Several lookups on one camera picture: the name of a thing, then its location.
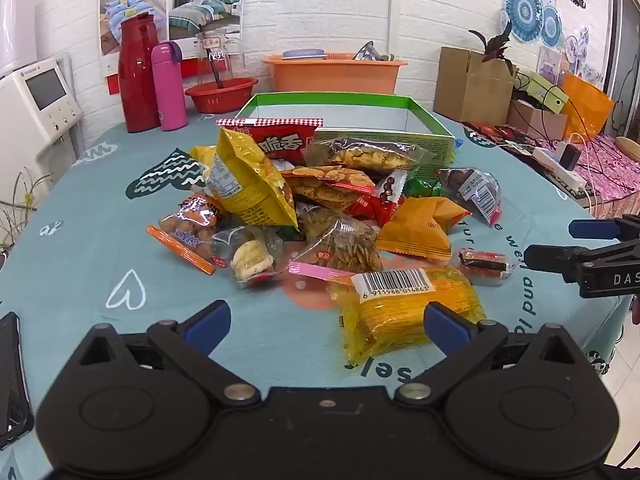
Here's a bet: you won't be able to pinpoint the small orange snack packet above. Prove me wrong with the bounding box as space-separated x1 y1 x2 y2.
375 196 473 261

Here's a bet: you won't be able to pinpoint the dark purple plant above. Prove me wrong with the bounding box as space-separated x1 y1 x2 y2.
468 20 516 76

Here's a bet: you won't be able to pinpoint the large blue paper fan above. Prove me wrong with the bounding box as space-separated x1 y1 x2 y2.
501 0 543 43

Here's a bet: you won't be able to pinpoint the wall poster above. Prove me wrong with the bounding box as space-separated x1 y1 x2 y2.
98 0 246 95

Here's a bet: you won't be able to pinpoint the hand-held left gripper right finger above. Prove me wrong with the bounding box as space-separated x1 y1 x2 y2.
394 301 583 408

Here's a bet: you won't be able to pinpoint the small blue paper fan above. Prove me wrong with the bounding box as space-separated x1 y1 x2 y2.
540 6 563 53

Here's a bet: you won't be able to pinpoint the yellow noodle packet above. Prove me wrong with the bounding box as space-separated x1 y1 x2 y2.
327 266 488 366

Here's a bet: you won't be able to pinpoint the white cylindrical water purifier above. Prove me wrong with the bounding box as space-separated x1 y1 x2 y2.
0 0 38 73

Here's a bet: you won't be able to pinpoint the pink-edged sunflower seed packet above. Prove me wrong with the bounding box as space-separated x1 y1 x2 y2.
287 205 383 281

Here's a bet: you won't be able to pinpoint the purple floral cloth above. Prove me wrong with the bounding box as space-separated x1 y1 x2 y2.
575 135 640 221

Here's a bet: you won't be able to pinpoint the large brown cardboard box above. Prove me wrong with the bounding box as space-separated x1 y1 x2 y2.
433 46 518 126

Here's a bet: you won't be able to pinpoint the pink thermos bottle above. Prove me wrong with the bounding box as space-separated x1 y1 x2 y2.
151 41 189 132

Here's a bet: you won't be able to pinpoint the brown snack packet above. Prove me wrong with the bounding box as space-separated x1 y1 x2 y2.
435 167 503 226

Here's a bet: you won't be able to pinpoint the teal printed tablecloth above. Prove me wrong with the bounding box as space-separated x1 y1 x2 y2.
0 110 636 480

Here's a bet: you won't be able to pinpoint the orange plastic basin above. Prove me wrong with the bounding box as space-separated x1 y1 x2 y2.
263 54 407 96

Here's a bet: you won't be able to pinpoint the orange-edged broad bean packet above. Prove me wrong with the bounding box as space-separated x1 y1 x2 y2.
280 165 376 211

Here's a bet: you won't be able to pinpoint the small green packet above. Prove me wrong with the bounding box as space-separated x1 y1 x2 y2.
402 177 443 198

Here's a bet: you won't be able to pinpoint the red checkered snack bag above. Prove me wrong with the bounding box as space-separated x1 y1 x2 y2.
216 117 325 166

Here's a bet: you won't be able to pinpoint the light green carton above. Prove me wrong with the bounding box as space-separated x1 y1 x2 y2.
517 71 570 113

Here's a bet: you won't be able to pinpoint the orange-edged peanut packet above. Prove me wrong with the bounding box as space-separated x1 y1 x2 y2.
146 192 226 276

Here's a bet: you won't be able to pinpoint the red thermos jug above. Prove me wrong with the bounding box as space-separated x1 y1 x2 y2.
118 11 162 134

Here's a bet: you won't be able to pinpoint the red envelopes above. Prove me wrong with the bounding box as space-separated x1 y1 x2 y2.
465 122 531 147

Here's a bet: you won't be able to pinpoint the white wall conduit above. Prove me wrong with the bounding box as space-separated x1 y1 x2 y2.
386 0 398 56

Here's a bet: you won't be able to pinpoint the glass pitcher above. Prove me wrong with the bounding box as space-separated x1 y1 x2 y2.
196 30 247 86

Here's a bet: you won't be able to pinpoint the red plastic basin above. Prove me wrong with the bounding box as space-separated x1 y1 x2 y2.
185 76 259 114

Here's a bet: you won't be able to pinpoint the thin-stemmed plant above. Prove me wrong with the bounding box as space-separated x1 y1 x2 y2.
0 170 53 261

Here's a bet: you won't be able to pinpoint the clear packet of yellow beans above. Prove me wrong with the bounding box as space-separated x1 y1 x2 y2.
306 137 426 173

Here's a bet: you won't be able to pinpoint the clear packet of white snacks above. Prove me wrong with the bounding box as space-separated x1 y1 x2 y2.
212 225 291 288

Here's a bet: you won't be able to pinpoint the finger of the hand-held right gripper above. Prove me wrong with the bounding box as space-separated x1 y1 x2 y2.
568 214 640 241
527 244 577 275

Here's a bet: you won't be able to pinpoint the orange bag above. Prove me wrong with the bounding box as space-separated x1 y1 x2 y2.
560 73 615 143

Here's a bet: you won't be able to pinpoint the white power strip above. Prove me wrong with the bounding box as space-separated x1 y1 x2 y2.
532 147 586 188

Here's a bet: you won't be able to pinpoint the red chocolate bean packet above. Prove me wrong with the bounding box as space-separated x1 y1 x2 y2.
345 170 408 228

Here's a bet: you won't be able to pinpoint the black smartphone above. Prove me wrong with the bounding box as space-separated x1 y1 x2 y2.
0 311 36 451

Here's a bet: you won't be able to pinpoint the small brown cardboard box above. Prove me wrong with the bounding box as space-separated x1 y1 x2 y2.
507 100 568 141

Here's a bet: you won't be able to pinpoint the yellow chip bag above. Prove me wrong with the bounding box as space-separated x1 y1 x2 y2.
191 127 301 233

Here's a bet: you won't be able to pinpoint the white machine with screen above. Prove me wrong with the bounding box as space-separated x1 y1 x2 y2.
0 57 83 196

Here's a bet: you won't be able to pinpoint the small red-brown candy packet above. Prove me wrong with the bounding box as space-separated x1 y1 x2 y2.
452 248 516 287

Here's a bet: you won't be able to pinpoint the green cardboard box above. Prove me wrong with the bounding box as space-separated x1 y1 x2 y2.
235 92 458 181

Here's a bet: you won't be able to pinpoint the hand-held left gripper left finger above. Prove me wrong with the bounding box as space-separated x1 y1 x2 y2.
75 300 262 407

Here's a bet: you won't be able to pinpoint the dark spoon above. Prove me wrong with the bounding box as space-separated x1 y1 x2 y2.
206 52 227 89

